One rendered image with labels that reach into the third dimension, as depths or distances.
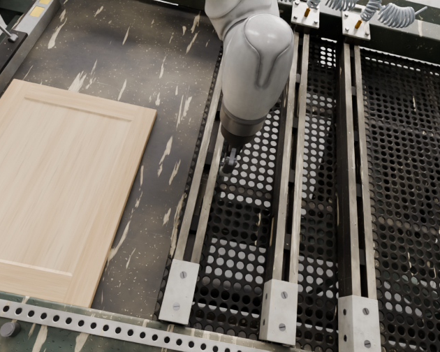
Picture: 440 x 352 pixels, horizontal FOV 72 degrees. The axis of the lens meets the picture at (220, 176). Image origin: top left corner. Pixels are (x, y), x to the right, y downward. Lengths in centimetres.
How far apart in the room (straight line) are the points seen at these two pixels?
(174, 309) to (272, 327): 21
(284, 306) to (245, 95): 47
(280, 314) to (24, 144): 78
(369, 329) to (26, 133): 99
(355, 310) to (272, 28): 61
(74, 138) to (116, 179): 18
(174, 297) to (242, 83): 46
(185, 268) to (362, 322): 41
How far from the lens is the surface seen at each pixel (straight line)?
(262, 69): 46
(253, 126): 57
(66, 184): 88
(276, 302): 73
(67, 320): 75
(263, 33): 46
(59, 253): 82
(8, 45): 120
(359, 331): 80
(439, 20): 207
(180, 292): 70
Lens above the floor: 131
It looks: 7 degrees down
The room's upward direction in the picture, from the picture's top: 12 degrees clockwise
